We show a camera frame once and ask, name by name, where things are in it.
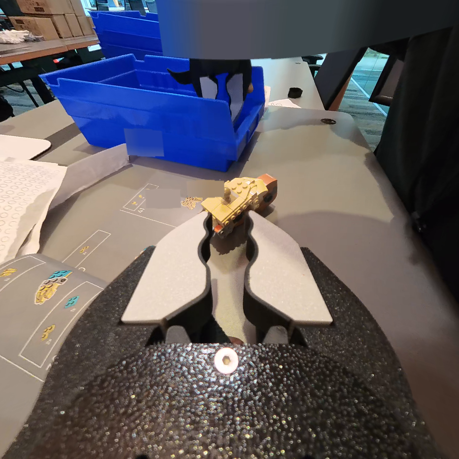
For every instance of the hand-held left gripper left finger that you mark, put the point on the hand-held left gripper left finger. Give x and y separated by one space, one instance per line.
172 283

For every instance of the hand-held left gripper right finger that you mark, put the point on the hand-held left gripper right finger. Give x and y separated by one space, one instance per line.
287 283

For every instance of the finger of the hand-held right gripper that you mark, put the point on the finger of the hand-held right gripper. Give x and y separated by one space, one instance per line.
208 86
237 97

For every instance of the blue plastic bin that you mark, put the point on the blue plastic bin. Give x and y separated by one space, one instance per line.
158 122
125 32

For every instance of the tan brick model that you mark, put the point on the tan brick model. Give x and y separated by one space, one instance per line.
240 197

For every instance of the black desk grommet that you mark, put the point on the black desk grommet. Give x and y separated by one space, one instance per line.
328 121

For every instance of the grey desk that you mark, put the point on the grey desk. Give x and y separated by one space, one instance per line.
344 208

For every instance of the small black object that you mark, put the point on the small black object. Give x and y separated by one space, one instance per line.
295 92

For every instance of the grey instruction booklet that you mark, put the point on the grey instruction booklet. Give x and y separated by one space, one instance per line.
86 280

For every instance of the brown cardboard box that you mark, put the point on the brown cardboard box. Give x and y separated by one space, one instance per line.
54 21

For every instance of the long wooden table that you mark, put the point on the long wooden table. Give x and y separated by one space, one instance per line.
43 49

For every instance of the black framed screen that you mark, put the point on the black framed screen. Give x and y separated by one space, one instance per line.
387 79

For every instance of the white dotted paper sheet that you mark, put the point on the white dotted paper sheet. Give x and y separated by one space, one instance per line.
21 201

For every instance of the plain white sheet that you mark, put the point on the plain white sheet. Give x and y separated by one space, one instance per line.
18 147

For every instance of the person's black jacket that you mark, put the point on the person's black jacket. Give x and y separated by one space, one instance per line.
427 143

